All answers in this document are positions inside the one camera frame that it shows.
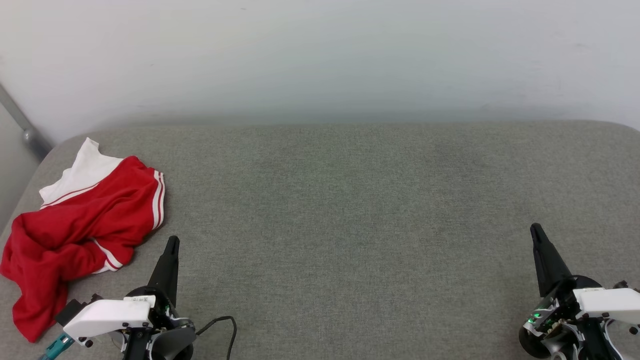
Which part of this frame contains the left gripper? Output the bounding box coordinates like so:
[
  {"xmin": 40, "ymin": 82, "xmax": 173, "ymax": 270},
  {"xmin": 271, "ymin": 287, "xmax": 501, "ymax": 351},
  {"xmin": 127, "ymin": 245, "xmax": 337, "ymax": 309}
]
[{"xmin": 120, "ymin": 236, "xmax": 197, "ymax": 360}]

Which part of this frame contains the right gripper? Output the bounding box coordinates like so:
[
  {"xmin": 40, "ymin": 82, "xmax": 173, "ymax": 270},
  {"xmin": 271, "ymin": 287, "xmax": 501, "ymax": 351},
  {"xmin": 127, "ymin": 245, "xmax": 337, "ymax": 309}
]
[{"xmin": 518, "ymin": 223, "xmax": 621, "ymax": 360}]

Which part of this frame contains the red and white garment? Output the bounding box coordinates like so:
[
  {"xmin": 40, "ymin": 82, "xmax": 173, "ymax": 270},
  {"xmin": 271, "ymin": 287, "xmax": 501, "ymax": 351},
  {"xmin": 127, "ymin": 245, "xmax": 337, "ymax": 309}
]
[{"xmin": 0, "ymin": 137, "xmax": 166, "ymax": 344}]

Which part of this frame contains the thin black cable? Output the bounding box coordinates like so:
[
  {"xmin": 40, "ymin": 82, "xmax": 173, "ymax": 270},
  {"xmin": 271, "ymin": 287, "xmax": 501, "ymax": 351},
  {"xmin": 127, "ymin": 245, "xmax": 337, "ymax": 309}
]
[{"xmin": 195, "ymin": 316, "xmax": 237, "ymax": 360}]

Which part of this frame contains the teal cable connector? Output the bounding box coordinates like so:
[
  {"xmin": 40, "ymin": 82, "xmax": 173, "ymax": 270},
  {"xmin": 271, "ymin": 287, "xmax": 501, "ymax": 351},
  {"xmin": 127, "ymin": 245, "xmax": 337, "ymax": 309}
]
[{"xmin": 39, "ymin": 332, "xmax": 76, "ymax": 360}]

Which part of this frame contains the grey metal wall rail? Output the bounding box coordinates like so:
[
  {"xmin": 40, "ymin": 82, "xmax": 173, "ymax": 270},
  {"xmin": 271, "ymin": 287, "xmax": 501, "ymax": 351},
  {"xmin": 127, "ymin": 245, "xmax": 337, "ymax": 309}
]
[{"xmin": 0, "ymin": 82, "xmax": 53, "ymax": 161}]

